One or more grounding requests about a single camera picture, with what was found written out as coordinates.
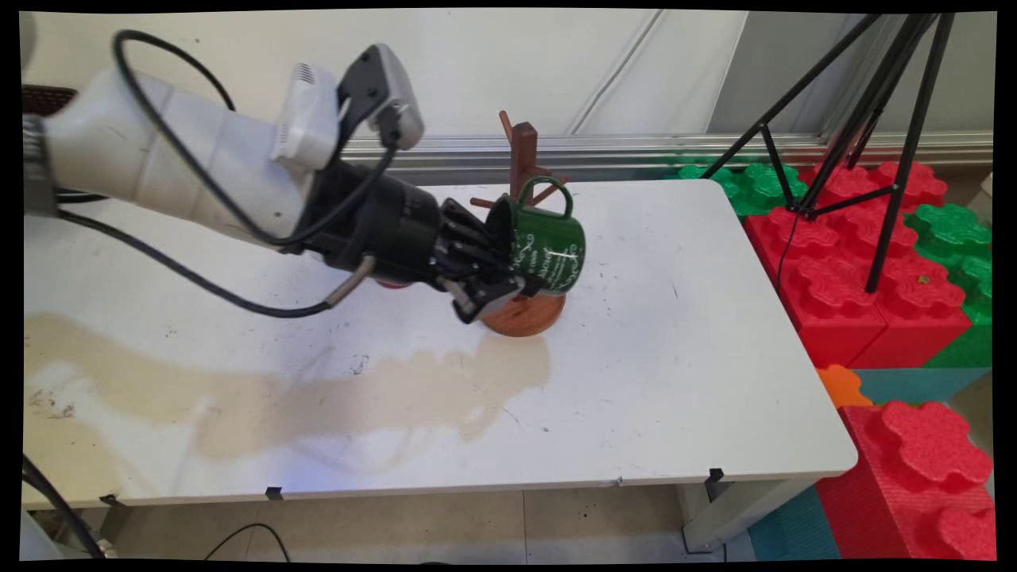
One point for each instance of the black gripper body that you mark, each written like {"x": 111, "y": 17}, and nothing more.
{"x": 381, "y": 222}

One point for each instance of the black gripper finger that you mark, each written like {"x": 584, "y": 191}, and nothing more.
{"x": 489, "y": 294}
{"x": 473, "y": 234}

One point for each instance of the green enamel mug white print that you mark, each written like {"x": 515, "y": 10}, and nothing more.
{"x": 552, "y": 246}

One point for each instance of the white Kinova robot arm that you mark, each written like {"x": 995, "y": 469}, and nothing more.
{"x": 159, "y": 151}

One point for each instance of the wooden mug tree stand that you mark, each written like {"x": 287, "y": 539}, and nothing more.
{"x": 532, "y": 316}

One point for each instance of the red enamel mug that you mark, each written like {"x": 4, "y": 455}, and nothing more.
{"x": 391, "y": 284}

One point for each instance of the green foam block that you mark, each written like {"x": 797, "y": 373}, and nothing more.
{"x": 759, "y": 187}
{"x": 953, "y": 230}

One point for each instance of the white table leg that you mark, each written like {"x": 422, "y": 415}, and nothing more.
{"x": 739, "y": 512}

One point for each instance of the red foam block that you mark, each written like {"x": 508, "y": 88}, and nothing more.
{"x": 922, "y": 477}
{"x": 826, "y": 286}
{"x": 914, "y": 183}
{"x": 922, "y": 318}

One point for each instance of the dark brown basket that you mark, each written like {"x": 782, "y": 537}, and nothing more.
{"x": 44, "y": 99}

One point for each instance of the orange foam piece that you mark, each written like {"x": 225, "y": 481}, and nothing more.
{"x": 841, "y": 385}

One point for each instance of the teal foam block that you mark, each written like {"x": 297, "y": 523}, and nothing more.
{"x": 922, "y": 385}
{"x": 794, "y": 528}

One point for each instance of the black tripod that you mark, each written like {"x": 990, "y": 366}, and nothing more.
{"x": 898, "y": 159}

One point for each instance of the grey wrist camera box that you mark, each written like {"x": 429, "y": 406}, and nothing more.
{"x": 389, "y": 87}

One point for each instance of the aluminium wall rail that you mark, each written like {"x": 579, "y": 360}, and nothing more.
{"x": 636, "y": 151}

